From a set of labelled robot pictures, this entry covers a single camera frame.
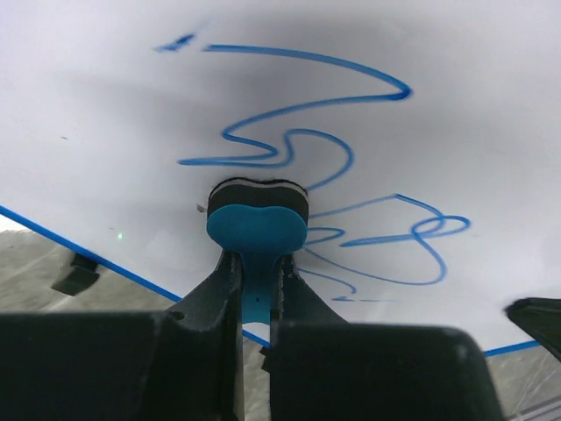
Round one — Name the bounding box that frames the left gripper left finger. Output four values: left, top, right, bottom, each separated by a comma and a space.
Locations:
1, 253, 244, 420

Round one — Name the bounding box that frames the left black whiteboard stand foot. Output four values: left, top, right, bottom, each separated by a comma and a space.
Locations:
51, 253, 100, 296

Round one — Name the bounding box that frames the blue-framed small whiteboard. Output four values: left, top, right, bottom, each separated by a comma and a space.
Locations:
1, 1, 560, 355

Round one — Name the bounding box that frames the black whiteboard stand foot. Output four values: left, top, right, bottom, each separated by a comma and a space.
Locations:
51, 253, 100, 296
259, 346, 272, 373

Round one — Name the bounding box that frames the blue whiteboard eraser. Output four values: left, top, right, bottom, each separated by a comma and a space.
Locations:
206, 177, 309, 325

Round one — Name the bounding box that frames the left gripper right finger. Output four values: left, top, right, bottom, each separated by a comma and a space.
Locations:
270, 256, 504, 420

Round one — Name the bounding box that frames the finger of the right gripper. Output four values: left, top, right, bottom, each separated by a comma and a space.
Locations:
506, 297, 561, 360

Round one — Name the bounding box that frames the aluminium mounting rail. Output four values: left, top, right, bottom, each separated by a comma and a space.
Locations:
508, 400, 561, 421

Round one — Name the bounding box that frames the right black whiteboard stand foot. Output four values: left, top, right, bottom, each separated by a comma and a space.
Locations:
259, 346, 272, 373

